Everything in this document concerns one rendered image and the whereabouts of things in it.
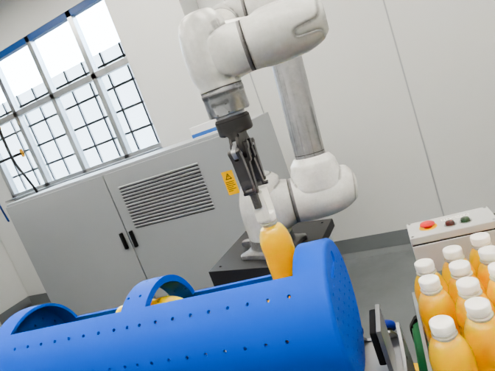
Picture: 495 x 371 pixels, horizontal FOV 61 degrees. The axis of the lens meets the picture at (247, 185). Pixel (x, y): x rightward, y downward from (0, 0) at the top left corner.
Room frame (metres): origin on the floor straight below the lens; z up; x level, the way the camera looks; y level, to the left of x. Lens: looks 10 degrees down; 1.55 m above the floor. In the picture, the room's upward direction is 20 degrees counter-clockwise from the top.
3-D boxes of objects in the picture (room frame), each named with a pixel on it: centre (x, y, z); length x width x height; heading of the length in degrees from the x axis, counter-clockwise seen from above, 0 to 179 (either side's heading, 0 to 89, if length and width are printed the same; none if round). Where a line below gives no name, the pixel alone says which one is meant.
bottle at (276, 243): (0.90, -0.02, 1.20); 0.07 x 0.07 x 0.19
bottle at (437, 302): (0.76, -0.27, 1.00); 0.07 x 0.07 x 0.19
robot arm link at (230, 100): (0.89, -0.02, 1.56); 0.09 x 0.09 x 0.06
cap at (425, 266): (0.83, -0.30, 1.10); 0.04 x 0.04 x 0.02
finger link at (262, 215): (0.87, -0.01, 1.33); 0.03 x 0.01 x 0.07; 70
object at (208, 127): (2.70, 0.09, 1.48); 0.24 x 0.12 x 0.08; 71
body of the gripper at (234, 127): (0.89, -0.02, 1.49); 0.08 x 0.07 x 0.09; 160
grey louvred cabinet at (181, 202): (3.09, 0.78, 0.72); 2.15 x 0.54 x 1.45; 63
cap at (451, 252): (0.85, -0.37, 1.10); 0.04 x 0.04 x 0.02
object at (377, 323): (0.79, -0.15, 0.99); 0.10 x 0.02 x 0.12; 160
